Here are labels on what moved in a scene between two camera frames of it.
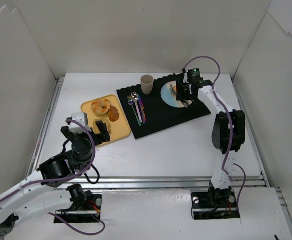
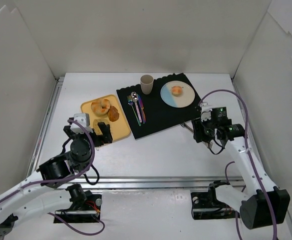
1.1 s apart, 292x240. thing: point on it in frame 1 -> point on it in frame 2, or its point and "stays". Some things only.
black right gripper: (183, 92) -> (198, 130)
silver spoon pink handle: (134, 97) stays
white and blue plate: (168, 97) stays
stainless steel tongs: (187, 103) -> (209, 145)
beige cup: (146, 82) stays
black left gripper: (93, 132) stays
